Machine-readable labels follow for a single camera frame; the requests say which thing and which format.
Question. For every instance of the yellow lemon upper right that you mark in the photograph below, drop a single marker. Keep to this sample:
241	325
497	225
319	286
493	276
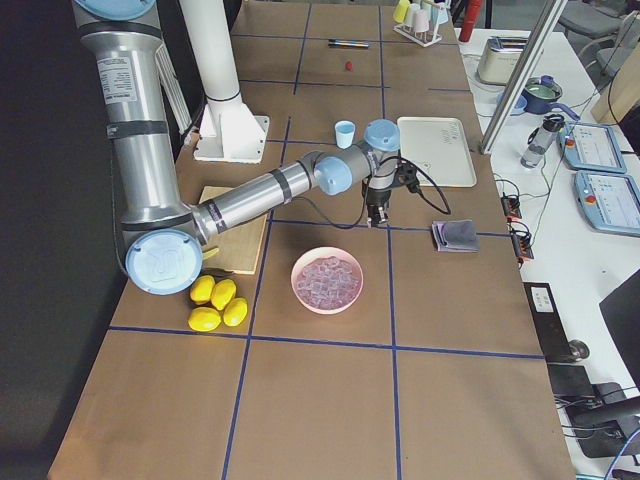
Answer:
223	293

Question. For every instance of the pink bowl with ice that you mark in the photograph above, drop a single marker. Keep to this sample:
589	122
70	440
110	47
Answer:
327	280

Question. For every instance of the clear water bottle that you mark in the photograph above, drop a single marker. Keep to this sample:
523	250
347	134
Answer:
541	139

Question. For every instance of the red bottle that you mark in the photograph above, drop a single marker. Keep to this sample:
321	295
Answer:
472	9

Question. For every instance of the grey purple folded cloth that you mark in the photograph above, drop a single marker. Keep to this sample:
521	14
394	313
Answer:
455	236

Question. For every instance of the yellow lemon lower right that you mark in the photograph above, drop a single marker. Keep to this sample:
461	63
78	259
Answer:
235	312

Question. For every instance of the yellow cup on rack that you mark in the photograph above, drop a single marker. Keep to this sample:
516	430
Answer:
400	11

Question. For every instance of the light blue cup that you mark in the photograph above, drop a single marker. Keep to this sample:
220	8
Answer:
344	133

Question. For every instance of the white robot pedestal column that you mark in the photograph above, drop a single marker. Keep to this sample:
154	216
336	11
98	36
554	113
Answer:
229	131

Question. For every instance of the yellow lemon lower left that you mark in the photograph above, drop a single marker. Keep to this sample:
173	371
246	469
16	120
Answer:
204	319

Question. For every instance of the yellow lemon far left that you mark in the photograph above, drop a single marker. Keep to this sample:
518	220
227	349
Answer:
201	290

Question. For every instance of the steel muddler black handle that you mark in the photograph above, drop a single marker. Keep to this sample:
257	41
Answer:
345	43

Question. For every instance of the lower teach pendant tablet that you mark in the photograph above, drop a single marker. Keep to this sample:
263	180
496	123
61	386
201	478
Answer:
610	202

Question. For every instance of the white cup rack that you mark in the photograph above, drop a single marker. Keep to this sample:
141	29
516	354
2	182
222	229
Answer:
438	16

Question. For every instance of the cream serving tray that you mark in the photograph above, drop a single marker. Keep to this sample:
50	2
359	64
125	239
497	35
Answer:
438	146

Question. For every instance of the upper teach pendant tablet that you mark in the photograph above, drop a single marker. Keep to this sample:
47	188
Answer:
588	146

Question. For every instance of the wooden cutting board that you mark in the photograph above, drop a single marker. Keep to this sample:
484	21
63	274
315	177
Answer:
239	246

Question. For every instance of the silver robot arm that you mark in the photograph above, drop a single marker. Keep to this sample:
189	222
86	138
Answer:
163	235

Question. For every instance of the blue pot with lid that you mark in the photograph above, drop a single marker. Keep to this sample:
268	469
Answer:
543	94

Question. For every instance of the pink cup on rack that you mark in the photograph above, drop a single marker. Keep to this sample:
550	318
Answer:
419	20

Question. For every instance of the teach pendant tablet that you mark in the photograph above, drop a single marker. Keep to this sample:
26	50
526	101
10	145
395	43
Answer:
610	202
588	146

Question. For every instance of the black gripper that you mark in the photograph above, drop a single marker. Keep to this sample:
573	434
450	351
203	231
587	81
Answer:
376	198

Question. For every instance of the yellow lemon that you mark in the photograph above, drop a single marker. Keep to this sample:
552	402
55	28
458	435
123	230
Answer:
201	290
223	293
204	319
235	312

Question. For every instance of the yellow plastic knife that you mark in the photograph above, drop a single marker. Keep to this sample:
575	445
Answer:
210	253

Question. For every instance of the aluminium frame post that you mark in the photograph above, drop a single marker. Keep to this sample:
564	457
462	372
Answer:
523	70

